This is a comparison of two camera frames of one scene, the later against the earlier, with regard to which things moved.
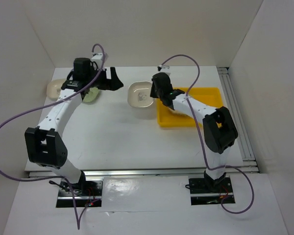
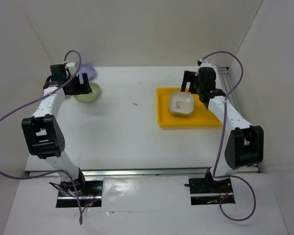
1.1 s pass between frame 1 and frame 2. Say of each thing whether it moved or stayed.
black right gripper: moved
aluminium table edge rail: stayed
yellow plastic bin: stayed
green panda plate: stayed
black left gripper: moved
